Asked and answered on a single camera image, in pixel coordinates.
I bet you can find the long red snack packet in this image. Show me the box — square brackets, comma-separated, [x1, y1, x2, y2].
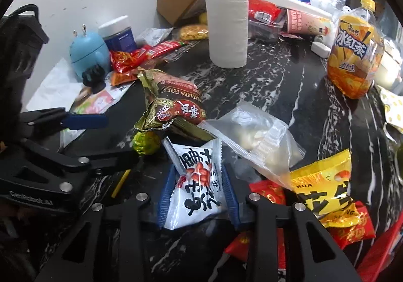
[139, 40, 192, 59]

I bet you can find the white peanut snack packet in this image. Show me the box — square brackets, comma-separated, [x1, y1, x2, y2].
[161, 138, 228, 231]

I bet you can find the red packet with white label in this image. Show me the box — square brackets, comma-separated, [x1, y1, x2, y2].
[249, 0, 282, 22]

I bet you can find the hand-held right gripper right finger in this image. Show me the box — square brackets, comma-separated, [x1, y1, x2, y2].
[221, 162, 362, 282]

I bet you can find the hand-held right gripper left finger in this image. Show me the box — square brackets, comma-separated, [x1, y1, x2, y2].
[35, 162, 177, 282]

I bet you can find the yellow stick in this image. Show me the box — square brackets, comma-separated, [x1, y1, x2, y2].
[111, 169, 132, 199]

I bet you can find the yellow dotted paper bag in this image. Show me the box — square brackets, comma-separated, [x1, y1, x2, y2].
[378, 85, 403, 134]

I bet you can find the crumpled red snack packet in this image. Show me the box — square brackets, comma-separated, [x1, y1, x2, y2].
[110, 47, 152, 74]

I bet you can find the green gold foil candy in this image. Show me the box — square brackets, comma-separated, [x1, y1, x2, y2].
[131, 130, 163, 155]

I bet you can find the black hair clip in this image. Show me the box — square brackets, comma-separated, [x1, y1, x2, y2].
[82, 65, 108, 93]

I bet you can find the iced tea bottle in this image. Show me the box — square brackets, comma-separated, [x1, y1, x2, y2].
[327, 0, 386, 100]

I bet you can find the white charger adapter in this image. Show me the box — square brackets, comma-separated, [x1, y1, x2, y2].
[310, 35, 333, 58]

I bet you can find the clear bag of white candies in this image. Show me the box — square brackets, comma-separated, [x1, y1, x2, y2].
[198, 100, 306, 191]

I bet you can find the dark jar with white lid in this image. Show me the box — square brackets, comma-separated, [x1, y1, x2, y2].
[98, 15, 137, 52]

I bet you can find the small red candy packet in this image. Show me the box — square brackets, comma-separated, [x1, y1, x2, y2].
[249, 179, 288, 207]

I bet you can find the yellow peanut packet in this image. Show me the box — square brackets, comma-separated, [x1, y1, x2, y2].
[289, 149, 362, 229]

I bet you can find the brown cereal packet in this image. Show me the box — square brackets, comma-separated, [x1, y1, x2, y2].
[134, 69, 218, 141]

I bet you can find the paper towel roll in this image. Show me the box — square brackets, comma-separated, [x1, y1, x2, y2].
[205, 0, 249, 69]

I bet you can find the yellow snack bag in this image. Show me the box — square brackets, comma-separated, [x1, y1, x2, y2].
[179, 24, 210, 41]

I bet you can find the clear plastic container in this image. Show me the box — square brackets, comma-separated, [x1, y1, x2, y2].
[248, 0, 288, 41]

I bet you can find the white paper tissue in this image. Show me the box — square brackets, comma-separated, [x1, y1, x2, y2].
[25, 58, 85, 112]

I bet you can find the silver white crumpled packet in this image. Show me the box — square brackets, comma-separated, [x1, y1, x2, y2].
[135, 27, 174, 48]

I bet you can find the pink green printed pouch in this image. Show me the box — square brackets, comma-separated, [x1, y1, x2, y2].
[69, 80, 133, 115]

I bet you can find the pink paper cup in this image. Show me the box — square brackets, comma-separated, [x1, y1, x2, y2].
[285, 8, 335, 37]

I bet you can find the light blue round gadget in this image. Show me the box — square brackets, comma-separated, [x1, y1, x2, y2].
[69, 24, 112, 82]

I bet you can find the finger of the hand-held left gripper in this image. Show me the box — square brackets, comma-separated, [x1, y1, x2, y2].
[0, 140, 140, 196]
[19, 107, 109, 140]

